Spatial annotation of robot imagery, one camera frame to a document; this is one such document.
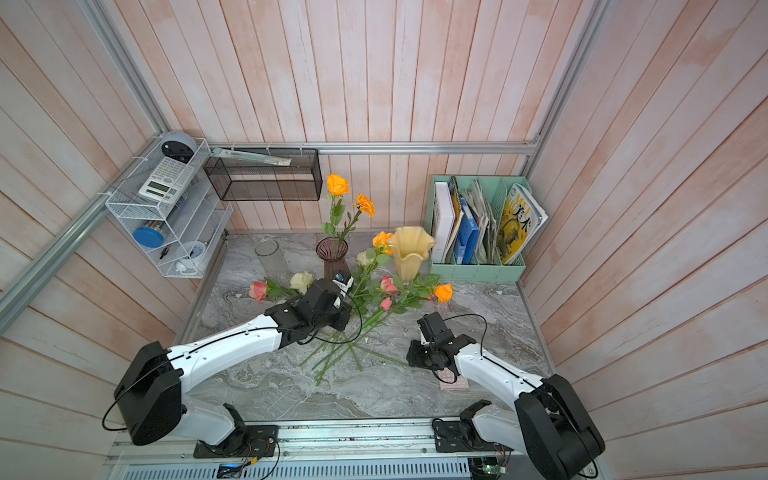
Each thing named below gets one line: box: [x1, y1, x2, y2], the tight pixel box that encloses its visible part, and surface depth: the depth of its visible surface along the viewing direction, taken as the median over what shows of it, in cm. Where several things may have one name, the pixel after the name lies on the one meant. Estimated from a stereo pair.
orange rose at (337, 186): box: [321, 174, 351, 241], surface depth 85 cm
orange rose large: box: [352, 231, 395, 298], surface depth 92 cm
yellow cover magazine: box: [497, 183, 549, 265], surface depth 100 cm
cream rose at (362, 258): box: [356, 251, 373, 265], surface depth 109 cm
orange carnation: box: [342, 194, 376, 240], surface depth 85 cm
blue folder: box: [455, 197, 479, 265], surface depth 97 cm
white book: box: [432, 181, 456, 263], surface depth 95 cm
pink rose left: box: [249, 280, 267, 302], surface depth 100 cm
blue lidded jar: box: [132, 227, 164, 248], surface depth 78 cm
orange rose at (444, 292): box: [434, 283, 454, 304], surface depth 99 cm
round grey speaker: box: [161, 132, 197, 164], surface depth 83 cm
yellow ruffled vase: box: [388, 226, 436, 284], surface depth 94 cm
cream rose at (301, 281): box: [290, 271, 314, 295], surface depth 103 cm
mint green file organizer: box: [425, 175, 531, 282], surface depth 100 cm
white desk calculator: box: [138, 156, 195, 204], surface depth 79 cm
